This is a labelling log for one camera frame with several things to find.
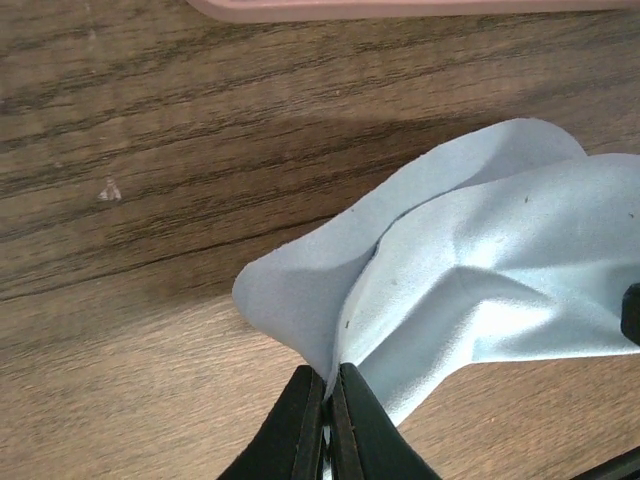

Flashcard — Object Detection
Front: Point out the pink glasses case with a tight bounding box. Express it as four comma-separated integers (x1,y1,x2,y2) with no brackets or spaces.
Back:
189,0,639,23

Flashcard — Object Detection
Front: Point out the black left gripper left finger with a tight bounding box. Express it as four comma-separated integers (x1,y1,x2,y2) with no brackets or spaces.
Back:
219,365,324,480

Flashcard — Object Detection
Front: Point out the light blue cloth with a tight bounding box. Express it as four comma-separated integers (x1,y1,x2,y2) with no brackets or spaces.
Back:
232,119,639,423

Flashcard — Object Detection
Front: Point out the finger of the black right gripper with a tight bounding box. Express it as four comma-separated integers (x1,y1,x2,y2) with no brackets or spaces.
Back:
620,283,640,345

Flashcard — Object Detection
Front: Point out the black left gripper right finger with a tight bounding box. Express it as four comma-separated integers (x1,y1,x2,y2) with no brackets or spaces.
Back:
329,363,439,480

